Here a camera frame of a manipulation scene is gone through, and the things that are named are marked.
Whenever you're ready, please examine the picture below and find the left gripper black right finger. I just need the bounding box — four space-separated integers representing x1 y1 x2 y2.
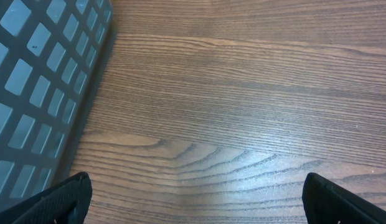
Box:
302 172 386 224

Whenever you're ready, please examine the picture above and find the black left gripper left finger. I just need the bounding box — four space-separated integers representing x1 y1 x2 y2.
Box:
0 172 93 224

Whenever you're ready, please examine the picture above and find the grey plastic basket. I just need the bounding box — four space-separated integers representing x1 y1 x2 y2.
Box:
0 0 116 213

